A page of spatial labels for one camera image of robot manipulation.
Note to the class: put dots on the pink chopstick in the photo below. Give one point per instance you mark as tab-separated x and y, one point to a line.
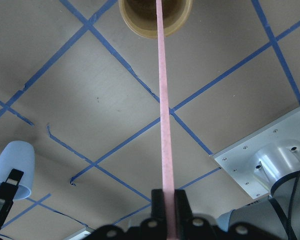
168	186

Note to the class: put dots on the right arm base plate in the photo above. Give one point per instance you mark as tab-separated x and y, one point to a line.
260	159

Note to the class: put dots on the bamboo cylinder holder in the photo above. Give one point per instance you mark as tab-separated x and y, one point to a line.
141	16

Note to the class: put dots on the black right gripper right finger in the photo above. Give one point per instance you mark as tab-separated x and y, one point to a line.
183	211

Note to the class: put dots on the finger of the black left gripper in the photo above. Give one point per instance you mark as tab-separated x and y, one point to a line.
8	190

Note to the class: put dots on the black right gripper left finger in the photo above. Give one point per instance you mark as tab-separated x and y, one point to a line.
158	208

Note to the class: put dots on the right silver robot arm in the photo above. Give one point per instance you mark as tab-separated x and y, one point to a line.
276	218

